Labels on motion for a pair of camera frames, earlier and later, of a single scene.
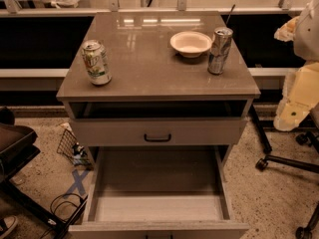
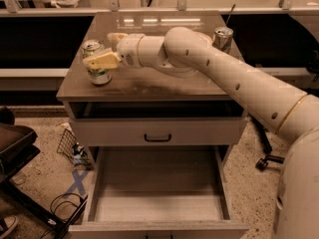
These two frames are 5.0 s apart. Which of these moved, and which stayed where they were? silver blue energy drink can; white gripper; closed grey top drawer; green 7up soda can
Moved: white gripper
Stayed: green 7up soda can; silver blue energy drink can; closed grey top drawer
